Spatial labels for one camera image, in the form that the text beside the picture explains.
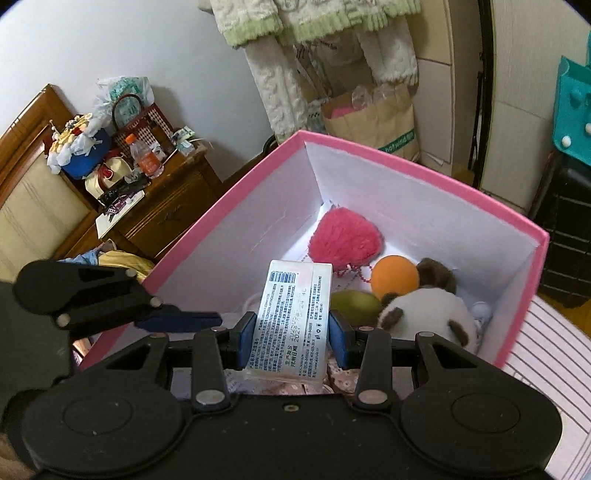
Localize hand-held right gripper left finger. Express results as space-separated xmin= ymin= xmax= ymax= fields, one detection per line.
xmin=95 ymin=311 xmax=258 ymax=413

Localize white green plastic bag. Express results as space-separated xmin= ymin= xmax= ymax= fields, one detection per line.
xmin=95 ymin=76 xmax=155 ymax=116

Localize cream cap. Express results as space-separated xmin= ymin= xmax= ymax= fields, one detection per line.
xmin=85 ymin=157 xmax=134 ymax=199

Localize beige cabinet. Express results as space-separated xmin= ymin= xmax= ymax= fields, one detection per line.
xmin=411 ymin=0 xmax=481 ymax=190

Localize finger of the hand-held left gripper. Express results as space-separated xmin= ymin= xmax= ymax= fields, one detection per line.
xmin=134 ymin=307 xmax=222 ymax=333

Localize teal felt handbag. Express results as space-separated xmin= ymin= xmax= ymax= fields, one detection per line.
xmin=551 ymin=55 xmax=591 ymax=162

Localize wooden nightstand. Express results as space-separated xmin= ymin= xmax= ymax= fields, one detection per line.
xmin=95 ymin=138 xmax=222 ymax=259

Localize white notebook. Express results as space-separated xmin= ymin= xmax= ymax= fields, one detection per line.
xmin=96 ymin=191 xmax=147 ymax=228

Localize yellow cloth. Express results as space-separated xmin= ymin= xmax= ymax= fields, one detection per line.
xmin=99 ymin=249 xmax=155 ymax=278

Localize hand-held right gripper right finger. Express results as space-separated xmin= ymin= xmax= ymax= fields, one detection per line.
xmin=328 ymin=309 xmax=490 ymax=413

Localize tissue pack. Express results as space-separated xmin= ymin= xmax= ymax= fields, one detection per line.
xmin=243 ymin=259 xmax=334 ymax=385

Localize wicker basket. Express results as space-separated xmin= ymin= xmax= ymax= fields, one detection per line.
xmin=113 ymin=93 xmax=169 ymax=148

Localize cream crochet garment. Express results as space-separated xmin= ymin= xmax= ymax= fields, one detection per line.
xmin=198 ymin=0 xmax=423 ymax=139

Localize pink cardboard box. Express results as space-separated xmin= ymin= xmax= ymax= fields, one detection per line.
xmin=78 ymin=130 xmax=551 ymax=370

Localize wooden bed headboard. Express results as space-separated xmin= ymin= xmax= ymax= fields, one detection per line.
xmin=0 ymin=84 xmax=107 ymax=282

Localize black suitcase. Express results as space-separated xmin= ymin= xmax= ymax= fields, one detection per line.
xmin=529 ymin=152 xmax=591 ymax=310

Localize white plush toy dark ears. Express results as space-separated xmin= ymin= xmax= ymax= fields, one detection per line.
xmin=376 ymin=258 xmax=481 ymax=354

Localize orange drink bottle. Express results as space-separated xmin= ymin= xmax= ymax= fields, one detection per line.
xmin=124 ymin=133 xmax=164 ymax=178

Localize beige wardrobe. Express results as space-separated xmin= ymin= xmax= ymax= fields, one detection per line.
xmin=480 ymin=0 xmax=591 ymax=213

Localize brown paper bag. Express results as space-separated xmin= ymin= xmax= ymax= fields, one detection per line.
xmin=321 ymin=83 xmax=421 ymax=163

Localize orange makeup sponge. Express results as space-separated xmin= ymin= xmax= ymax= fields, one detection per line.
xmin=372 ymin=255 xmax=420 ymax=301

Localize white mesh bath puff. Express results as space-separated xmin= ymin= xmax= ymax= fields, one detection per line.
xmin=471 ymin=301 xmax=494 ymax=330

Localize green makeup sponge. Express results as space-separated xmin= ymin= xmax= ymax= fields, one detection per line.
xmin=330 ymin=291 xmax=384 ymax=326

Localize pink fluffy heart puff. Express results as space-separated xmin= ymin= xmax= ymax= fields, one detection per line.
xmin=308 ymin=206 xmax=385 ymax=283

